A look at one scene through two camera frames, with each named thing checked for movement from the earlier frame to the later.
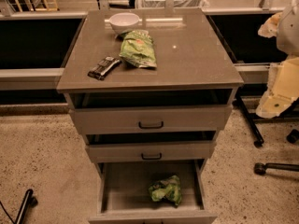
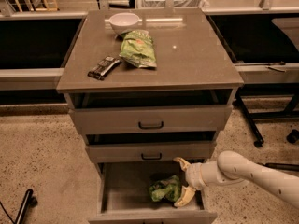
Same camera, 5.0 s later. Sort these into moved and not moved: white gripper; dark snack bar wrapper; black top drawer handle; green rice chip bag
Moved: white gripper
Not moved: green rice chip bag; black top drawer handle; dark snack bar wrapper
